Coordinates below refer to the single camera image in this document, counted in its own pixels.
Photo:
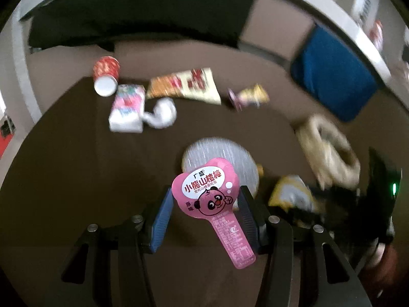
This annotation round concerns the pink bear snack packet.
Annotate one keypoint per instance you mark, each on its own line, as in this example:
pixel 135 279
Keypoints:
pixel 207 195

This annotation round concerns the person's right hand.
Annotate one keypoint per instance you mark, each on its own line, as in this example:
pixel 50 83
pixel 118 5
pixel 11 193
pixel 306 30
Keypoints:
pixel 383 268

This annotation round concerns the yellow white snack wrapper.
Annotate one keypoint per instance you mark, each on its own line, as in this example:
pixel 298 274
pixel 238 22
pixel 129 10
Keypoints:
pixel 290 192

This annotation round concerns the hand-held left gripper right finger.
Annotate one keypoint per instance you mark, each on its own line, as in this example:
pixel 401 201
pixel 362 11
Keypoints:
pixel 249 217

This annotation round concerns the cream orange snack bag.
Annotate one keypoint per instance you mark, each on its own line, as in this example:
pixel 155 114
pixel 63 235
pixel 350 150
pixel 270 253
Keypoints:
pixel 191 84

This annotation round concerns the pink white tissue packet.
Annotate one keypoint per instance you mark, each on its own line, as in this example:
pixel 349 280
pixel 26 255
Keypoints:
pixel 126 108

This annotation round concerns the red black box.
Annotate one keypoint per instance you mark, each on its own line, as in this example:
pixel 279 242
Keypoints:
pixel 4 140

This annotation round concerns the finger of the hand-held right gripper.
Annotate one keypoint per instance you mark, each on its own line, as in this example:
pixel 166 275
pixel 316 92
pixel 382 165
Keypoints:
pixel 335 204

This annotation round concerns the round silver foil packet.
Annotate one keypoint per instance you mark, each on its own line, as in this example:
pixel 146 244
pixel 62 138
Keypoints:
pixel 220 150

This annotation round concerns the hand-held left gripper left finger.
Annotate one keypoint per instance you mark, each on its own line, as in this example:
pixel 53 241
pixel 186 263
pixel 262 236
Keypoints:
pixel 161 220

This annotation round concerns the blue towel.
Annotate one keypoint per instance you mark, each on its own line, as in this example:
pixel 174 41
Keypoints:
pixel 332 70

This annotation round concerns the black cloth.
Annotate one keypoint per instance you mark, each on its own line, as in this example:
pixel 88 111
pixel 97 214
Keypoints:
pixel 127 16

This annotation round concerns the red paper cup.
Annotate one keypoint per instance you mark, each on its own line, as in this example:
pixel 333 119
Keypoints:
pixel 107 70

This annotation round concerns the white vent grille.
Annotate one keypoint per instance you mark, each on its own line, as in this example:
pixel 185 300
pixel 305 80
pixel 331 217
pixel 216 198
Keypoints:
pixel 363 8

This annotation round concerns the yellow purple candy wrapper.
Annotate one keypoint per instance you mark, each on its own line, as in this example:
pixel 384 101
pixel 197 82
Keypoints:
pixel 250 96

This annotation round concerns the cream fabric basket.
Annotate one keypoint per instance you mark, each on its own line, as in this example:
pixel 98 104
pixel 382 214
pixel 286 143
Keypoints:
pixel 311 147

